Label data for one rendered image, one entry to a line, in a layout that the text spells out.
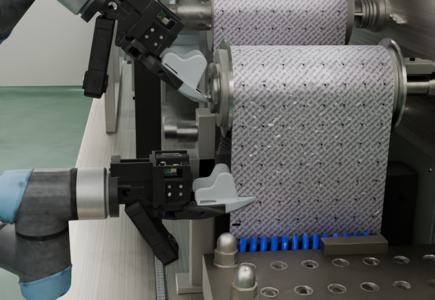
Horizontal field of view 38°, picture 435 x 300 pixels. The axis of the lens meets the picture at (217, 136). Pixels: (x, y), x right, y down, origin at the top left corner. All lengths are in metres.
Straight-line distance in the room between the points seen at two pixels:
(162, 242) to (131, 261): 0.26
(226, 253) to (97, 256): 0.39
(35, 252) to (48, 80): 5.72
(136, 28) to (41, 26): 5.67
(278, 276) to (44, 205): 0.33
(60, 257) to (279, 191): 0.33
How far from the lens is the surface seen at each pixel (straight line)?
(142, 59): 0.88
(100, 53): 0.90
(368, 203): 1.00
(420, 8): 1.10
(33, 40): 6.57
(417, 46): 1.10
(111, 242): 1.27
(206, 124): 0.98
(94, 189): 0.90
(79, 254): 1.23
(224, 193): 0.92
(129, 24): 0.90
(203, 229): 1.05
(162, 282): 1.12
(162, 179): 0.89
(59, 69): 6.59
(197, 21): 1.16
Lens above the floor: 1.46
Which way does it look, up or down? 17 degrees down
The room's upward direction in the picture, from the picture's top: 1 degrees clockwise
